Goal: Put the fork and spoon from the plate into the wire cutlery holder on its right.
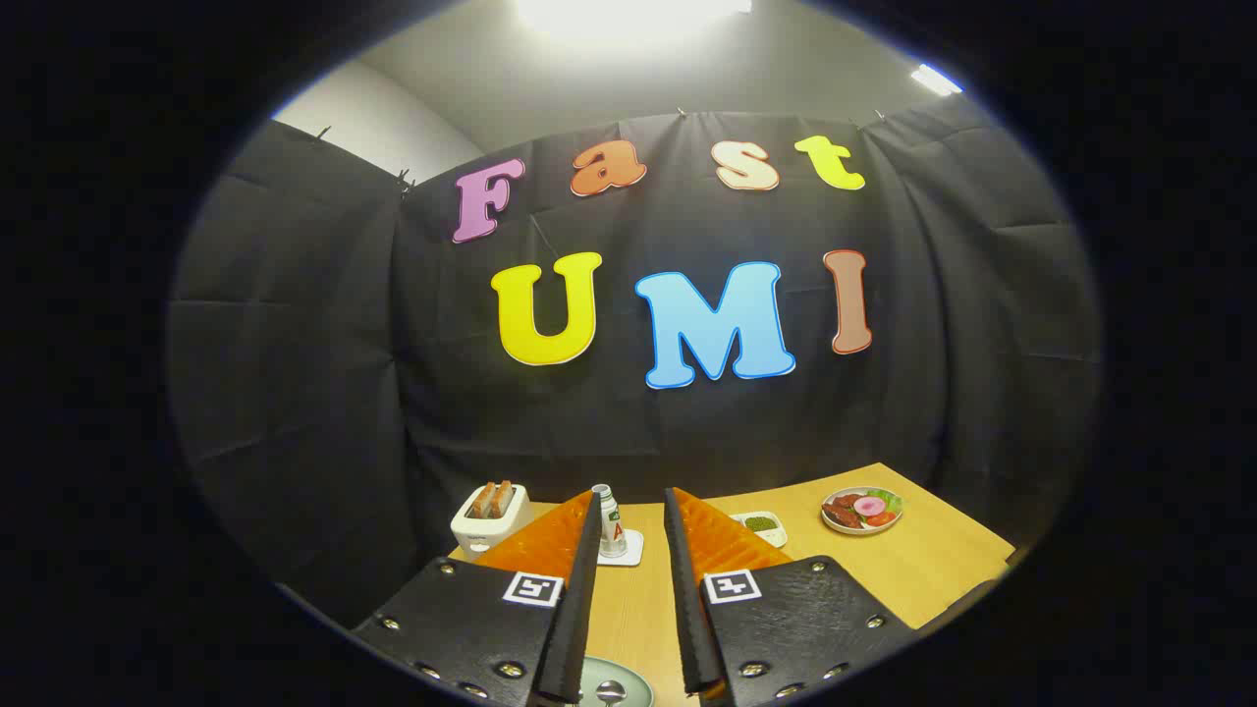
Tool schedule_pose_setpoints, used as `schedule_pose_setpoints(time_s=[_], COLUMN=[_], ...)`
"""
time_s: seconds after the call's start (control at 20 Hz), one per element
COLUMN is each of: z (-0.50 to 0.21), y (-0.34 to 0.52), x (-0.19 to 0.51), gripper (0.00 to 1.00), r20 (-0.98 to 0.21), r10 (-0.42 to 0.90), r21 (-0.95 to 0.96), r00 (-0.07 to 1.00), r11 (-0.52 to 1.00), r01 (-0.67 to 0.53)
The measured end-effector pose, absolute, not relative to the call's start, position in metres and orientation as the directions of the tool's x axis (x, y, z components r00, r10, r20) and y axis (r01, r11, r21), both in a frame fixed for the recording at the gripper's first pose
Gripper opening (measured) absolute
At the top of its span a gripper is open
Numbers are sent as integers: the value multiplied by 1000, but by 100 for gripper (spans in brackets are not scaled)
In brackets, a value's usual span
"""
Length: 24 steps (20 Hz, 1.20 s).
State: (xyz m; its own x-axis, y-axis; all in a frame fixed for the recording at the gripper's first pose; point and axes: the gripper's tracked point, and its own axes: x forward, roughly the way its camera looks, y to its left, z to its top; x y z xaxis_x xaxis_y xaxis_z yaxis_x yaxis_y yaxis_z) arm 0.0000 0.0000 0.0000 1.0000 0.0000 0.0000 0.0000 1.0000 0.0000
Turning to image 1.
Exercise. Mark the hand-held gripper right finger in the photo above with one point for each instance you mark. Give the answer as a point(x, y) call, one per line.
point(692, 628)

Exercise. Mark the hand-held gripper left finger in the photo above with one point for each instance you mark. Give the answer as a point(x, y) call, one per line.
point(574, 628)

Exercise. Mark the silver spoon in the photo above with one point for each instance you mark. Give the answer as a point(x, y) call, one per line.
point(610, 691)

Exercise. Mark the pale green plate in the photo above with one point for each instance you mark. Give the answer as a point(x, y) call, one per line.
point(636, 687)

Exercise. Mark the white square coaster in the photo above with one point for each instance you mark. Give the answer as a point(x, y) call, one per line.
point(634, 552)

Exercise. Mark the clear plastic bottle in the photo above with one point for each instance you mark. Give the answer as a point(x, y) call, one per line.
point(612, 535)

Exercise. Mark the white divided snack dish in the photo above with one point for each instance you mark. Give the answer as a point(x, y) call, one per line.
point(772, 536)

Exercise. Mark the white toaster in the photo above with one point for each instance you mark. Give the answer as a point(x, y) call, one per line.
point(481, 538)

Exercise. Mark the toasted bread slice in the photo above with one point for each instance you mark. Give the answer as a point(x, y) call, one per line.
point(480, 501)
point(502, 498)

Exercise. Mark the white food plate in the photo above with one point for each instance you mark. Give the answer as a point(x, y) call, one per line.
point(835, 526)

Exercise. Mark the brown meat pieces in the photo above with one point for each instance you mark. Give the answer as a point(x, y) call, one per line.
point(842, 512)

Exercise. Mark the pink round food slice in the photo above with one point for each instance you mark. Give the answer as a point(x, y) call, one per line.
point(869, 506)

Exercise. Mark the red tomato slice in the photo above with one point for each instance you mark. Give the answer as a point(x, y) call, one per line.
point(882, 518)

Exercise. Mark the green lettuce leaf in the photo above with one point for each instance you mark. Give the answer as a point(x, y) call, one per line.
point(887, 498)

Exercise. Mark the small ceiling light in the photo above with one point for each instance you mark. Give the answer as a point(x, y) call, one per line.
point(935, 79)

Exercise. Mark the ceiling light panel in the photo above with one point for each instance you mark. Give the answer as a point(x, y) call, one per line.
point(628, 15)

